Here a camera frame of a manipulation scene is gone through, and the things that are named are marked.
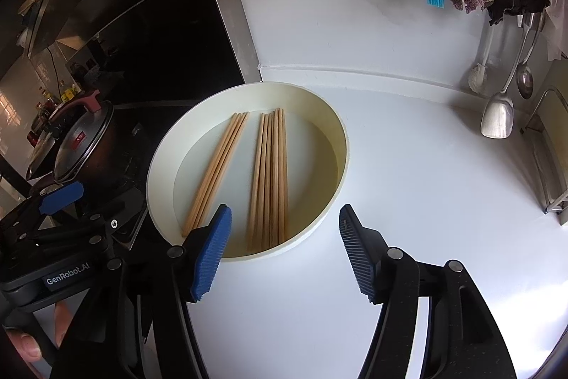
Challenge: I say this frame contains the person's left hand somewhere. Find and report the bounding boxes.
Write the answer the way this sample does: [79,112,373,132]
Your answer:
[4,300,77,366]

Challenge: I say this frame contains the cream cutting board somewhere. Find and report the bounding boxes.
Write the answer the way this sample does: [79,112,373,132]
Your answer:
[539,95,568,202]

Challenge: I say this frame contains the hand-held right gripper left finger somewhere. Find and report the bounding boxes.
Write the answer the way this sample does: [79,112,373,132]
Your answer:
[49,204,232,379]

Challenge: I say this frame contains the metal wire rack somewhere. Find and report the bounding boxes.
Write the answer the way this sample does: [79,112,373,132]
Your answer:
[519,88,568,226]

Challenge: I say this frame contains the bundle of wooden chopsticks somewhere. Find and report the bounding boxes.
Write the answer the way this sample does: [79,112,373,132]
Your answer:
[246,108,289,253]

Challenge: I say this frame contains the white cloth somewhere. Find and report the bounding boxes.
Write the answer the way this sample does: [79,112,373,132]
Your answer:
[544,0,568,62]

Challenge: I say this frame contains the steel ladle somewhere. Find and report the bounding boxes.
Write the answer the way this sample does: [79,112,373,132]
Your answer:
[516,12,546,99]

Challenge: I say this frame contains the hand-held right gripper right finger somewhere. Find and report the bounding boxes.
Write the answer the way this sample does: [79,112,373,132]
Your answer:
[339,204,518,379]

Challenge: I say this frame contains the cream round basin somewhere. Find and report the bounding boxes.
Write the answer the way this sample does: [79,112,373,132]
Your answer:
[146,81,350,262]

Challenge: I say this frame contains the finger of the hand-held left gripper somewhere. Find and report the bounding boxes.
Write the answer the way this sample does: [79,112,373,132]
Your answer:
[44,201,127,244]
[39,182,85,216]

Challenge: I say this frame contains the white bottle brush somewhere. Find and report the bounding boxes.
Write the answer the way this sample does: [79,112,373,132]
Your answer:
[468,21,498,96]

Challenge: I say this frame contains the cluster of condiment bottles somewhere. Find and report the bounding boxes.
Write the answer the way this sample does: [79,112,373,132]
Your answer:
[38,81,81,109]

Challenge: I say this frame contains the steel spatula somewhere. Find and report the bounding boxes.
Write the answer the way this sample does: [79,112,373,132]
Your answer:
[480,12,535,139]

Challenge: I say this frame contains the dark cooking pot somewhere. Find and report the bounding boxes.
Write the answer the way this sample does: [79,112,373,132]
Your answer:
[27,95,130,193]

